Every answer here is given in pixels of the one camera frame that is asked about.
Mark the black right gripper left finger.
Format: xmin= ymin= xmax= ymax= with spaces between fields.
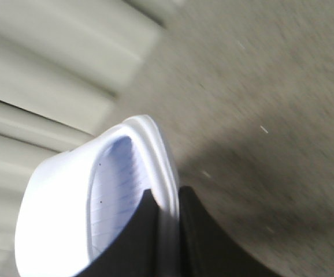
xmin=77 ymin=189 xmax=167 ymax=276

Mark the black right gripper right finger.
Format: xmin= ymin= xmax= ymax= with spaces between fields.
xmin=179 ymin=186 xmax=277 ymax=276

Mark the light blue slipper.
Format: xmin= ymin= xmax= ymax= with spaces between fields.
xmin=14 ymin=115 xmax=180 ymax=276

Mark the pale green curtain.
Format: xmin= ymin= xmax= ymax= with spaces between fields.
xmin=0 ymin=1 xmax=181 ymax=276

